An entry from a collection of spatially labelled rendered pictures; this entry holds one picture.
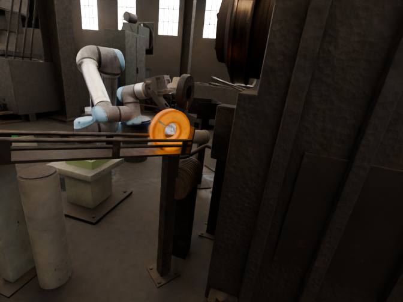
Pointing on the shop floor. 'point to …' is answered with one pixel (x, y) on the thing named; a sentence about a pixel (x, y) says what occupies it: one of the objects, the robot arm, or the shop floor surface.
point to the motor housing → (185, 205)
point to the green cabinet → (121, 42)
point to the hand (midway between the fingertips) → (185, 88)
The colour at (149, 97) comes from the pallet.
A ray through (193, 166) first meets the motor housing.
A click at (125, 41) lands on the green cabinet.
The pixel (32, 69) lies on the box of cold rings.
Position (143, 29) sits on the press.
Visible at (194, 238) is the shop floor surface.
